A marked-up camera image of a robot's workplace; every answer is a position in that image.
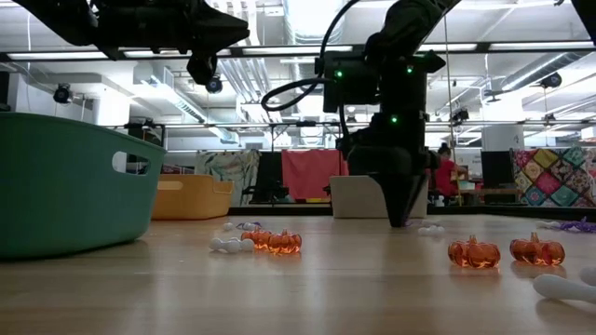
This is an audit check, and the black upright panel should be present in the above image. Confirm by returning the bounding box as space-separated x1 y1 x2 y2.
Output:
244 152 290 205

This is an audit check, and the thin tan pole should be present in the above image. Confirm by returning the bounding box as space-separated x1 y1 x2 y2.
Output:
441 13 465 207

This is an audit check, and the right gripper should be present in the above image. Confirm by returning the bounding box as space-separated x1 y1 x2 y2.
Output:
342 121 437 228

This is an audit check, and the white LED light bar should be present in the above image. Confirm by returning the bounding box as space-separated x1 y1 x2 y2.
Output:
417 43 480 53
7 50 109 60
488 40 596 51
241 45 354 56

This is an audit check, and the black background truss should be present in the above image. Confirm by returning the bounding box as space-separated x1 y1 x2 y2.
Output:
104 119 596 131

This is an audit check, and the teal plastic bin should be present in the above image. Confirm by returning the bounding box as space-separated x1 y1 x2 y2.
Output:
0 113 168 260

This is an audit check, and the black computer monitor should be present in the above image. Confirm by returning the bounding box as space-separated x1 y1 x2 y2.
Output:
480 150 514 190

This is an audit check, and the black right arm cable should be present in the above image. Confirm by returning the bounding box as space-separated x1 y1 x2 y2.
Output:
259 0 362 114

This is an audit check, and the person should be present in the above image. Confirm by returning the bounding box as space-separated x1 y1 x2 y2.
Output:
432 141 469 199

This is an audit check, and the grey plastic bin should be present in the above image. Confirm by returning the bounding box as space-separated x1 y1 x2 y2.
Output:
329 174 430 220

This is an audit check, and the orange plastic bin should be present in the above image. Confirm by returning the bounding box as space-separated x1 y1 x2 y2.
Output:
151 174 234 221

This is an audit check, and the colourful patchwork quilt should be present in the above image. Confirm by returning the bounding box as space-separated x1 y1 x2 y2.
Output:
510 147 596 208

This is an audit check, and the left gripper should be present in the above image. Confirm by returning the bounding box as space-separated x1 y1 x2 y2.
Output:
100 0 251 87

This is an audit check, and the translucent orange plastic pumpkin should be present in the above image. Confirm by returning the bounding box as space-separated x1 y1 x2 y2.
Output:
508 232 566 268
266 228 304 256
239 226 274 250
447 234 502 271

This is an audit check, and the silver ceiling air duct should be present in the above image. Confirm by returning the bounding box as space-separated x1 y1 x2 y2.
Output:
282 0 349 146

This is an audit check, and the white building column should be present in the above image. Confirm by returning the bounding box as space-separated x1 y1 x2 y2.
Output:
481 124 526 152

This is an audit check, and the white green patterned cloth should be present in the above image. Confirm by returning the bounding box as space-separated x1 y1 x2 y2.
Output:
194 149 262 208

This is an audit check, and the red hanging cloth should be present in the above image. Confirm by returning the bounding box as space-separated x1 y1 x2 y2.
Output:
280 148 350 202

